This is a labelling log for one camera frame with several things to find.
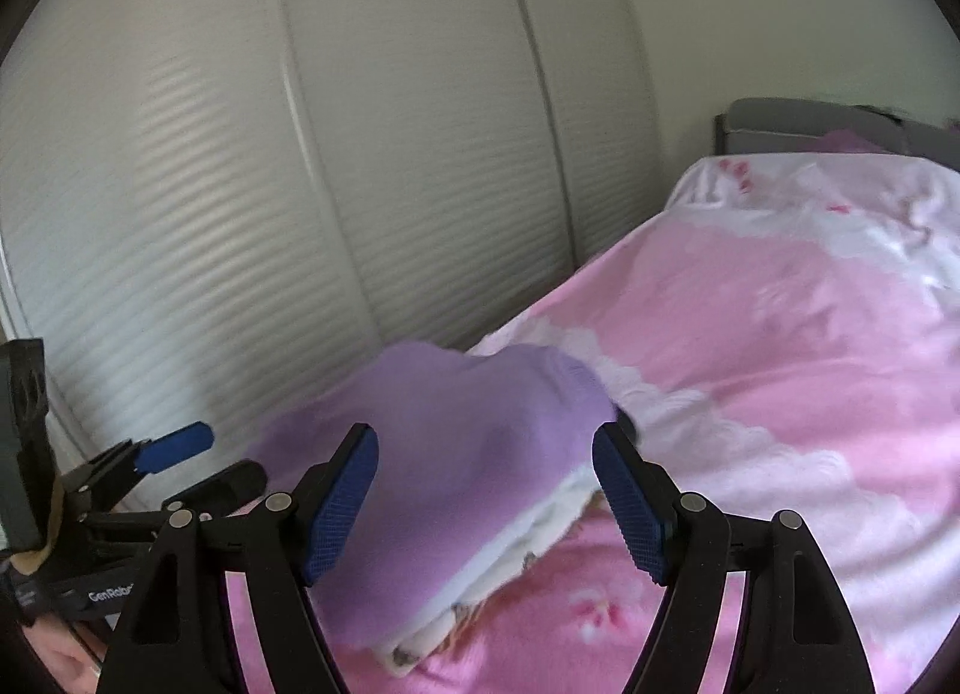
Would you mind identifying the white printed garment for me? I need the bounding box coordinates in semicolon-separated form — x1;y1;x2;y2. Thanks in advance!
373;465;599;678

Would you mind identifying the purple sweatshirt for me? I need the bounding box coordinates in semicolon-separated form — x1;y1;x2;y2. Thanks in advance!
251;343;617;648

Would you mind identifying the person left hand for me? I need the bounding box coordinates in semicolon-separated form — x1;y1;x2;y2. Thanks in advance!
23;614;107;694

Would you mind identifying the pink floral bed blanket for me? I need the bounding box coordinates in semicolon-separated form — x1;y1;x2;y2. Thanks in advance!
331;154;958;692

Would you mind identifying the white louvered wardrobe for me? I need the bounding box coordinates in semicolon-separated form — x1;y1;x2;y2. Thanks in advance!
2;0;662;507

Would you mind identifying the grey headboard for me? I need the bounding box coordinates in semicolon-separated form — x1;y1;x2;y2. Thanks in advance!
713;97;958;169

